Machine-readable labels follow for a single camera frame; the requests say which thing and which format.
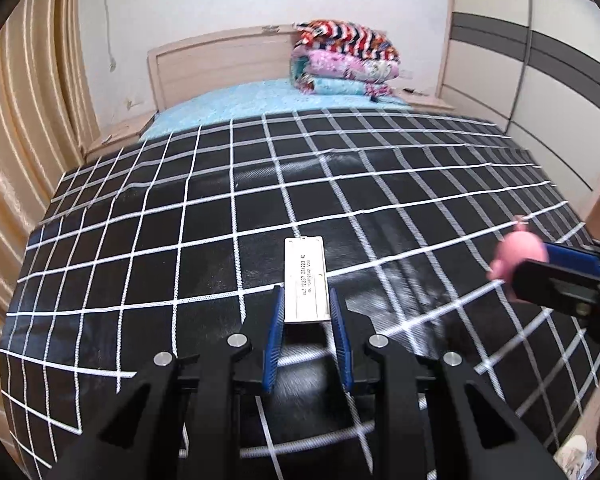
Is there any pink pig toy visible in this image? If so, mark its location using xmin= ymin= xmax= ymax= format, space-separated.
xmin=486 ymin=216 xmax=550 ymax=283

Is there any white cardboard box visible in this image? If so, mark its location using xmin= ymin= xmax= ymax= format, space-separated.
xmin=284 ymin=236 xmax=330 ymax=324

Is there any black white grid bedcover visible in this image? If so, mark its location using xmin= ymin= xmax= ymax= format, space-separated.
xmin=0 ymin=107 xmax=600 ymax=479

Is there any right wooden nightstand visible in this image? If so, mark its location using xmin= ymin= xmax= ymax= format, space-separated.
xmin=392 ymin=88 xmax=454 ymax=113

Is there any wooden nightstand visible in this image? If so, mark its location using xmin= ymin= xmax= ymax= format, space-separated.
xmin=392 ymin=88 xmax=454 ymax=113
xmin=84 ymin=112 xmax=156 ymax=162

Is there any beige wardrobe with dark stripe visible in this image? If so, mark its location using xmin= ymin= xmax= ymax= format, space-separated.
xmin=439 ymin=0 xmax=600 ymax=218

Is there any light blue bed sheet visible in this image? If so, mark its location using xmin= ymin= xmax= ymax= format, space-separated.
xmin=140 ymin=78 xmax=411 ymax=141

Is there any light blue folded quilt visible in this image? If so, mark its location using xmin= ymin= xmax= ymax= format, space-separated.
xmin=294 ymin=77 xmax=393 ymax=98

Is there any pink patterned folded quilt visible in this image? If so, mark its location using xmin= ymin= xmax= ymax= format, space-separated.
xmin=289 ymin=50 xmax=399 ymax=85

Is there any left wooden nightstand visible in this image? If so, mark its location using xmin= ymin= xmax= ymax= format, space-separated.
xmin=84 ymin=112 xmax=156 ymax=162

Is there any beige wooden headboard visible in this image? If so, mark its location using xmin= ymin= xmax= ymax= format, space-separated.
xmin=147 ymin=25 xmax=298 ymax=112

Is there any striped folded blanket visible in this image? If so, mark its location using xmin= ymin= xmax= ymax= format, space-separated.
xmin=294 ymin=20 xmax=400 ymax=62

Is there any beige orange curtain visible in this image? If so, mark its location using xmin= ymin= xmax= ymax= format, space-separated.
xmin=0 ymin=0 xmax=102 ymax=411

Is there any wall cable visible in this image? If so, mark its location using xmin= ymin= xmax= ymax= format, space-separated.
xmin=104 ymin=0 xmax=118 ymax=74

